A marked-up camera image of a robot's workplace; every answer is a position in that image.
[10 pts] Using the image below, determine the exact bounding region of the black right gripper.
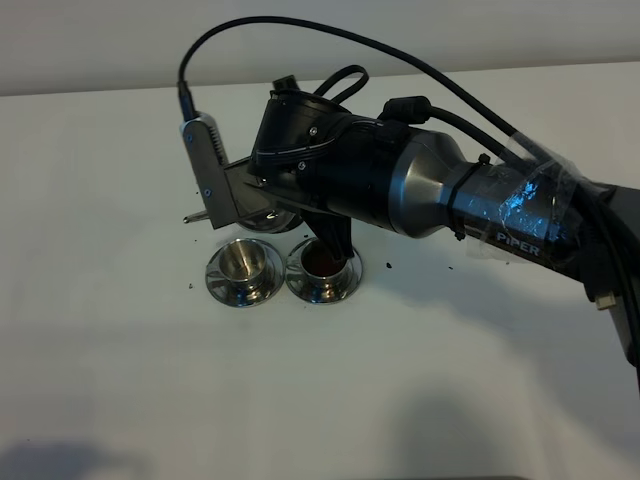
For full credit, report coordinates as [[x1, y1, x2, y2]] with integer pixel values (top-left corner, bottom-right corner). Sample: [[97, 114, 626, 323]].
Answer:
[[248, 77, 415, 260]]

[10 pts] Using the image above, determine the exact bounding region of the right stainless steel saucer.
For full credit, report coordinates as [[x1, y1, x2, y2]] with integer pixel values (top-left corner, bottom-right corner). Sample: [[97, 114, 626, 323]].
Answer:
[[285, 239, 363, 304]]

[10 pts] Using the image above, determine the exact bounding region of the stainless steel teapot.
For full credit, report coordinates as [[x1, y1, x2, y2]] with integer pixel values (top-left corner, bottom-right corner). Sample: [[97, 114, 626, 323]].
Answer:
[[183, 197, 303, 234]]

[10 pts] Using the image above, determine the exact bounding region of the left stainless steel saucer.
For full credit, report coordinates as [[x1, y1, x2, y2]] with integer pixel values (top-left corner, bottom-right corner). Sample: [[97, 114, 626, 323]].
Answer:
[[205, 238, 284, 308]]

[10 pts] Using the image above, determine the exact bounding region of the right stainless steel teacup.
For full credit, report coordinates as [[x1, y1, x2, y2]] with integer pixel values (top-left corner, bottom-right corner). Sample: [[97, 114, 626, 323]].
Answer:
[[300, 238, 347, 280]]

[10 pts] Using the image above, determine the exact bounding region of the black camera cable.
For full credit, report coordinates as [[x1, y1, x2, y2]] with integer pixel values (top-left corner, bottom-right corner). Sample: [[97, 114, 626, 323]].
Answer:
[[177, 27, 640, 241]]

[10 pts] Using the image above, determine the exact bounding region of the stainless steel teacup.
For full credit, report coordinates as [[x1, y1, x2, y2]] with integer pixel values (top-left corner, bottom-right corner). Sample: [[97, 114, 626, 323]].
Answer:
[[218, 239, 267, 283], [300, 238, 347, 280]]

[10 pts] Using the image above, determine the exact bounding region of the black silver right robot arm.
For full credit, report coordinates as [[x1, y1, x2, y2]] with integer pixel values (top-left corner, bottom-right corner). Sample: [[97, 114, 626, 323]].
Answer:
[[249, 77, 639, 365]]

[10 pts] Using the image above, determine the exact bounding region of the stainless steel saucer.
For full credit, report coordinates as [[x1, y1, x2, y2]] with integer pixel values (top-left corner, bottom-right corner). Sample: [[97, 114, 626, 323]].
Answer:
[[285, 239, 363, 304], [205, 238, 284, 308]]

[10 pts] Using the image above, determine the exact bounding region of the left stainless steel teacup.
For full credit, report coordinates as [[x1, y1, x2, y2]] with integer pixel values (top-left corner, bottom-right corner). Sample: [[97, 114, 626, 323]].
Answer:
[[218, 239, 267, 283]]

